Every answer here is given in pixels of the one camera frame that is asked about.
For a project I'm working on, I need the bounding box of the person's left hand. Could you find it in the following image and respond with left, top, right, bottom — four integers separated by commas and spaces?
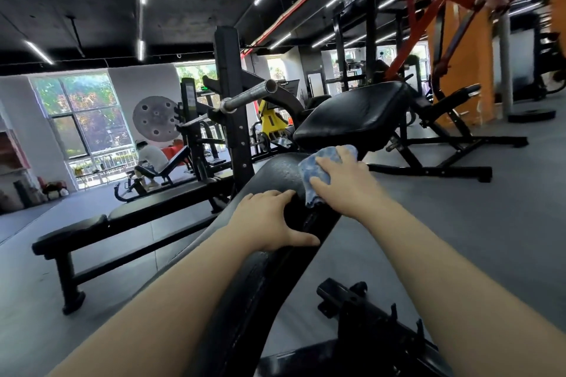
223, 189, 321, 254

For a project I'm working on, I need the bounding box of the person's right hand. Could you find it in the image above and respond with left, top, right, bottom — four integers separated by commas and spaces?
308, 145, 391, 223

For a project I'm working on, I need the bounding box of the blue cleaning cloth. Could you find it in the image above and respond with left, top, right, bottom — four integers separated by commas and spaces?
298, 145, 358, 209

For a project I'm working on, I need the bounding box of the person's right forearm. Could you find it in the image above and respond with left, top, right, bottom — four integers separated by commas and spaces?
358, 199, 566, 377

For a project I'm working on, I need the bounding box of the person's left forearm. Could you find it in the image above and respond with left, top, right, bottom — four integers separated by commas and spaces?
48, 226, 262, 377

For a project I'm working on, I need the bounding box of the black adjustable padded bench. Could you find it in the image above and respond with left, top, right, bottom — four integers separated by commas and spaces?
183, 81, 493, 377

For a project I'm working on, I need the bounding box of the yellow gym machine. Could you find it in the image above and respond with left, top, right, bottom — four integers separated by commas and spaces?
258, 99, 291, 140

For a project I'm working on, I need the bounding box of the black squat rack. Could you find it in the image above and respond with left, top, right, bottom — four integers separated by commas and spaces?
203, 26, 306, 191

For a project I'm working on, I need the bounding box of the steel barbell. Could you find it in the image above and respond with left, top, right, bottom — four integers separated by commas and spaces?
177, 79, 279, 130

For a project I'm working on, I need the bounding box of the black bench with long base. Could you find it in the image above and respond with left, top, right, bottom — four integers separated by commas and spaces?
400, 83, 529, 148

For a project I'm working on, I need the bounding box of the black background power rack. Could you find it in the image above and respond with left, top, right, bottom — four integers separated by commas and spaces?
325, 0, 382, 92

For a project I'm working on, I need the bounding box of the black incline bench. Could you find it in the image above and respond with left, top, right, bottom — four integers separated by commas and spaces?
113, 145, 193, 203

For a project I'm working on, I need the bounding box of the red ceiling pipe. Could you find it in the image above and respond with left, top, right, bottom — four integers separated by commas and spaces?
241, 0, 364, 57

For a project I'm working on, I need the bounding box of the small glass window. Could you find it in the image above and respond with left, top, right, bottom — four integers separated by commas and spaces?
175, 62, 220, 108

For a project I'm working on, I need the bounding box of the black flat weight bench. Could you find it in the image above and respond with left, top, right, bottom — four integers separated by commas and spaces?
32, 174, 235, 315

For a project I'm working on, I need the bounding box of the orange pillar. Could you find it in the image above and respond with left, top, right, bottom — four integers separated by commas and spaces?
419, 0, 496, 126

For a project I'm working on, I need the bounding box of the grey steel pole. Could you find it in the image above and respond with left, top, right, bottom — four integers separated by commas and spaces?
497, 14, 514, 118

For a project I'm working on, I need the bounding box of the black weight plate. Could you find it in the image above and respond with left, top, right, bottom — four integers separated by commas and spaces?
507, 108, 557, 124

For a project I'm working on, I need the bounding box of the large glass window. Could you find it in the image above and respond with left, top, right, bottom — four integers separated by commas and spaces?
29, 71, 139, 190

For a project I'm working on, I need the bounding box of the red plate-loaded machine frame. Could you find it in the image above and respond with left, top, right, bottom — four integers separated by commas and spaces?
384, 0, 566, 82

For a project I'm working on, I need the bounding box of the round grey wall decoration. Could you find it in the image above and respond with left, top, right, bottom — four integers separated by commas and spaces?
132, 96, 180, 143

